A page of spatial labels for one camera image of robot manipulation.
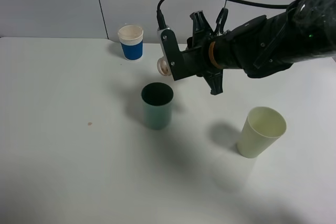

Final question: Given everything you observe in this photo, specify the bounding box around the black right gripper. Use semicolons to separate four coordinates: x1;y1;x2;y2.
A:
181;10;223;95

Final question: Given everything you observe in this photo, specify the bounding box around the brown drink plastic bottle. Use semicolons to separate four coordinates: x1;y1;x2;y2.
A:
157;57;171;76

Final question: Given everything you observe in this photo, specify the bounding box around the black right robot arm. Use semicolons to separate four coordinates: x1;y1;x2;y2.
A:
180;0;335;95

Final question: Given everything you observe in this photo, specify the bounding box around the teal green plastic cup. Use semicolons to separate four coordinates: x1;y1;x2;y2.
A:
141;82;174;130

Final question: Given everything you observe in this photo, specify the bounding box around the blue sleeved paper cup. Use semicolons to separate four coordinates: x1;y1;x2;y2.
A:
118;25;143;61

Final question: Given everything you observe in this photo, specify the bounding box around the pale yellow plastic cup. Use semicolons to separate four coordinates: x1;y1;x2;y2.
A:
236;106;287;158

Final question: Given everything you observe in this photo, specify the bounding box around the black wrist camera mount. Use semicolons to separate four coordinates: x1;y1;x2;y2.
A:
157;27;187;81

